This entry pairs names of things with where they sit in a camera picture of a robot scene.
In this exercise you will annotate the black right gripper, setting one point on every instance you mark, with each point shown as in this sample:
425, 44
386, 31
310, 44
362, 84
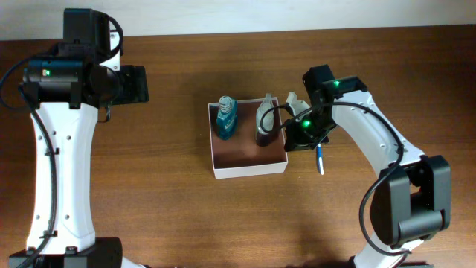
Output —
294, 140

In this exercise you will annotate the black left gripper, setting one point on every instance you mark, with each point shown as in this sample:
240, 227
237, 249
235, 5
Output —
136, 77

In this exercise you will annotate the blue white toothbrush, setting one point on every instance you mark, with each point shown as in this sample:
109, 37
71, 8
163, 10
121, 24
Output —
319, 161

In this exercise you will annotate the teal mouthwash bottle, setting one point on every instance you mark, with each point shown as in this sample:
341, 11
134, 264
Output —
227, 117

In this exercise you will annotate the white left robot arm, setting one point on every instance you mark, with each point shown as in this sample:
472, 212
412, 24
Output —
64, 90

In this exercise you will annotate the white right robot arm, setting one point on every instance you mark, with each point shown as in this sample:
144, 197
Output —
410, 201

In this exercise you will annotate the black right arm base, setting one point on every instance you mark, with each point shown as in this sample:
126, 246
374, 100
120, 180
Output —
405, 265

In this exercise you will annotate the clear spray bottle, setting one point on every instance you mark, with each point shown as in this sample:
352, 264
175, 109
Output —
265, 123

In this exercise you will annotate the white cardboard box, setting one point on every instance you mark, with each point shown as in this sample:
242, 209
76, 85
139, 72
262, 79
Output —
240, 155

